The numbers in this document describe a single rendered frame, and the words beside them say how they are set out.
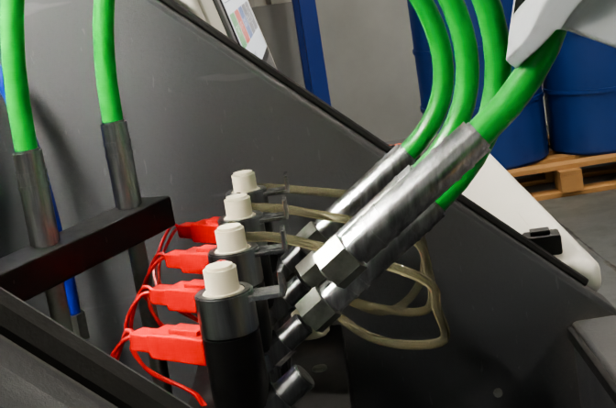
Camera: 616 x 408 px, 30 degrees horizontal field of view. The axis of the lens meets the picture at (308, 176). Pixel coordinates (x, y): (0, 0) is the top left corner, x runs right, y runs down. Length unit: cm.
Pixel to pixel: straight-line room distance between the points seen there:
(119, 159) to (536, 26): 36
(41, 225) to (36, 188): 2
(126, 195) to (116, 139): 4
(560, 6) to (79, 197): 47
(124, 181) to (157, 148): 8
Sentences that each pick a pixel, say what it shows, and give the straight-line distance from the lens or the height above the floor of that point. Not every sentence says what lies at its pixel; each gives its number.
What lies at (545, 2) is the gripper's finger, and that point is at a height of 121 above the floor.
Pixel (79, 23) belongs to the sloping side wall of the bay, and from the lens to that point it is 85.
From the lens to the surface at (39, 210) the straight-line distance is 71.
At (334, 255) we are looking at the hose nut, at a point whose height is 111.
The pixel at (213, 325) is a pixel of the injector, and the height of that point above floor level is 109.
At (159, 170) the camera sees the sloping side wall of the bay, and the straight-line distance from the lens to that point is 85.
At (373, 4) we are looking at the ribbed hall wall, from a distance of 705.
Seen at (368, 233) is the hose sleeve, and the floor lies 112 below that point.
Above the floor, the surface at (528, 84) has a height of 118.
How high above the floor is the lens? 125
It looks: 11 degrees down
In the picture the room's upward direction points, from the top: 9 degrees counter-clockwise
